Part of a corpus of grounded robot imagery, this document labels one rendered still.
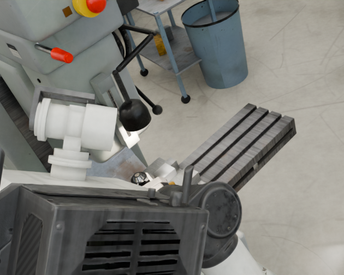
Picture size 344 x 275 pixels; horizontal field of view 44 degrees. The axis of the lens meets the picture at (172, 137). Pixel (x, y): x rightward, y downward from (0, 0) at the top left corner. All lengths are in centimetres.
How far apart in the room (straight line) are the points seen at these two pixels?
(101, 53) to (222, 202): 53
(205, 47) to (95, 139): 288
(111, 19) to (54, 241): 68
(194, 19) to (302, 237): 207
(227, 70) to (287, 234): 158
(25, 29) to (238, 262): 56
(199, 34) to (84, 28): 245
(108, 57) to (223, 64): 250
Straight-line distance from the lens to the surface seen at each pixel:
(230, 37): 344
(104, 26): 101
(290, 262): 240
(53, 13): 85
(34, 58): 95
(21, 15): 83
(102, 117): 62
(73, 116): 62
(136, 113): 99
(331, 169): 279
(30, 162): 160
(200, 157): 165
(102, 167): 169
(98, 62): 106
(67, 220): 43
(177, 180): 142
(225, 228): 69
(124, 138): 112
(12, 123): 152
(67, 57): 82
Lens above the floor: 201
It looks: 37 degrees down
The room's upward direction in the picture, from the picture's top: 22 degrees counter-clockwise
